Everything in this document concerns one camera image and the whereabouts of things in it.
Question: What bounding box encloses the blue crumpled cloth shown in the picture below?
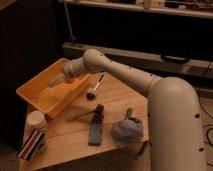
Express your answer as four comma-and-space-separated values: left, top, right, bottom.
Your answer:
111, 118, 143, 146

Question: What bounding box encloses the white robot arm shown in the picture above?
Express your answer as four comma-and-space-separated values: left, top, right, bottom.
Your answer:
48, 49, 207, 171

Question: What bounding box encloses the yellow plastic bin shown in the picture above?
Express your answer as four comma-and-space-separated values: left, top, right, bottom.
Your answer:
16, 58, 90, 118

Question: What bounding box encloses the wooden table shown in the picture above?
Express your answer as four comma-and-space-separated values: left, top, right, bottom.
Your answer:
18, 70, 150, 171

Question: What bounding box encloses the striped box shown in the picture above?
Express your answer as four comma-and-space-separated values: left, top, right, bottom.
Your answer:
17, 130, 45, 161

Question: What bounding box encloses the metal fork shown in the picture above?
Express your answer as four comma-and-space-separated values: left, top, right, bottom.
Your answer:
65, 110, 94, 122

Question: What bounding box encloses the orange ball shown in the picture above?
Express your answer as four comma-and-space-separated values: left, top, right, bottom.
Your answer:
65, 78, 74, 84

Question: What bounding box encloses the dark brown scrubber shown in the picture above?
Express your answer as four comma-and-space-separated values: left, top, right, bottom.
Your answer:
93, 104, 104, 123

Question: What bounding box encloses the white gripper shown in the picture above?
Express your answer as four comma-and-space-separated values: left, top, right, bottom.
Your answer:
48, 57, 87, 88

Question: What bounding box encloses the green handled object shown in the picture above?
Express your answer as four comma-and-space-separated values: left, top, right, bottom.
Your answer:
124, 108, 133, 119

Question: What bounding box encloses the blue sponge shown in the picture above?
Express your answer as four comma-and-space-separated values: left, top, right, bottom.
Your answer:
88, 123, 102, 146

